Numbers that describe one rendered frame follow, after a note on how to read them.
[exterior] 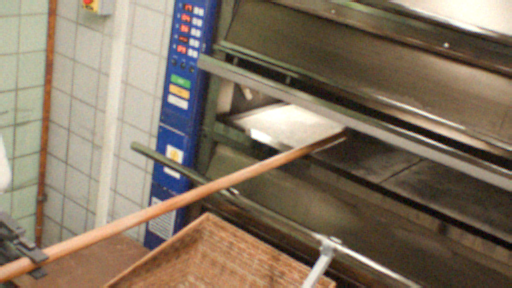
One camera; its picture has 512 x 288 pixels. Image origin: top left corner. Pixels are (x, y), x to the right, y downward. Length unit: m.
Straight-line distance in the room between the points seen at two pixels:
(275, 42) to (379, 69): 0.36
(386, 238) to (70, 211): 1.50
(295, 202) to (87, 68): 1.05
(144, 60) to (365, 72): 0.90
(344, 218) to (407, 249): 0.22
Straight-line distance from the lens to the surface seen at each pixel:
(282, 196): 2.26
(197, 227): 2.43
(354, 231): 2.15
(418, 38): 1.93
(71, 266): 2.58
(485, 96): 1.89
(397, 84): 1.96
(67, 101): 2.93
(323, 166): 2.15
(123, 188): 2.77
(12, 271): 1.42
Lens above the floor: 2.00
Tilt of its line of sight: 22 degrees down
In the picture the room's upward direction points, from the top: 11 degrees clockwise
